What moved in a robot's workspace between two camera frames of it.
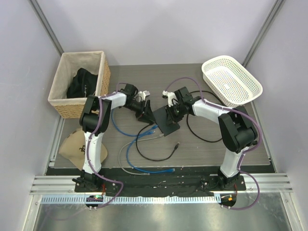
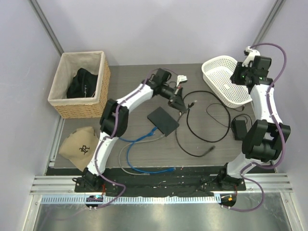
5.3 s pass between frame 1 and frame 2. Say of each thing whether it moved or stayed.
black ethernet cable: moved
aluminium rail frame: stayed
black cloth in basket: stayed
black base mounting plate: stayed
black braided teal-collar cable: stayed
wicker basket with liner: stayed
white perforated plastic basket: stayed
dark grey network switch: stayed
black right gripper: moved
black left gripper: moved
